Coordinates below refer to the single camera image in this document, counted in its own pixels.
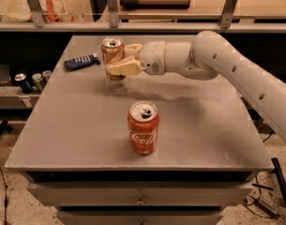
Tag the grey table drawer unit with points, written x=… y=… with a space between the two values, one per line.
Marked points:
x=140 y=203

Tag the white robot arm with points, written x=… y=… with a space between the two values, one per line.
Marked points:
x=205 y=57

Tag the blue snack bag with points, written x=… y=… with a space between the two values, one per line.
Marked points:
x=81 y=62

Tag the orange LaCroix can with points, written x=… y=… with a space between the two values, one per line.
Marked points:
x=112 y=50

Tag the white and orange bag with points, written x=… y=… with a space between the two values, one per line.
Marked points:
x=23 y=11

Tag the dark blue soda can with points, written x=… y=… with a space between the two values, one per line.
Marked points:
x=22 y=81

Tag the silver soda can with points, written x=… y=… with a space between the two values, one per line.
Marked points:
x=46 y=75

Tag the red Coca-Cola can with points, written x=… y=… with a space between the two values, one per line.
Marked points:
x=143 y=121

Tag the green soda can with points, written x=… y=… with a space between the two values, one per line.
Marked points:
x=38 y=81

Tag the black bar on floor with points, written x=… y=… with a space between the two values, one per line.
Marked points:
x=280 y=178

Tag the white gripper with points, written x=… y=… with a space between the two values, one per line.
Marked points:
x=153 y=57

